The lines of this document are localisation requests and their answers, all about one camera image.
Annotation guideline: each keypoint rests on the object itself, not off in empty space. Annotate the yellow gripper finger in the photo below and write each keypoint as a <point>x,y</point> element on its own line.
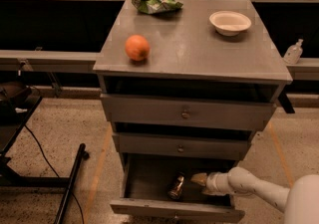
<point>199,178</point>

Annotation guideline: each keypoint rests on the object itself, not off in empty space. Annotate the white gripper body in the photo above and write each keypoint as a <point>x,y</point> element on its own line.
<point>212,181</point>

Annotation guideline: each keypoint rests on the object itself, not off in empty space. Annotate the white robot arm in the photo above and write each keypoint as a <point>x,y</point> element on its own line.
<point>299,204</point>

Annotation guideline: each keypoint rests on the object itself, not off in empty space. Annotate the grey middle drawer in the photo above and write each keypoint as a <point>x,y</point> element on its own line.
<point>180,146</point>

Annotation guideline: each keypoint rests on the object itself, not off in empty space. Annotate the grey open bottom drawer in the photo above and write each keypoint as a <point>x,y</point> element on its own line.
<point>147,180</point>

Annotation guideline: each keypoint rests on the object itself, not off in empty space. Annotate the grey top drawer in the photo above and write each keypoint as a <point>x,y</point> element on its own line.
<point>181,112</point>

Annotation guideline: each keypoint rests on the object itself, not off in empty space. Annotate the grey drawer cabinet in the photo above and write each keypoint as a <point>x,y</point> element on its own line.
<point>190,60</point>

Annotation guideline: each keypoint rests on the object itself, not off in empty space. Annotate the orange fruit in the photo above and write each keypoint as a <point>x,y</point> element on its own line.
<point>137,47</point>

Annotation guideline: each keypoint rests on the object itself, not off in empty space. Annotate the clear sanitizer bottle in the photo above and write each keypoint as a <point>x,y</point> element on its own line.
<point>293,53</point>

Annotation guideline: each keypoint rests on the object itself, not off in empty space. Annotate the white paper bowl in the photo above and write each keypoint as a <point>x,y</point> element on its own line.
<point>229,23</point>

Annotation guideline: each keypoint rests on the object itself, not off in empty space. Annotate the green chip bag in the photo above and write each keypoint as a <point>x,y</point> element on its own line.
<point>156,6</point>

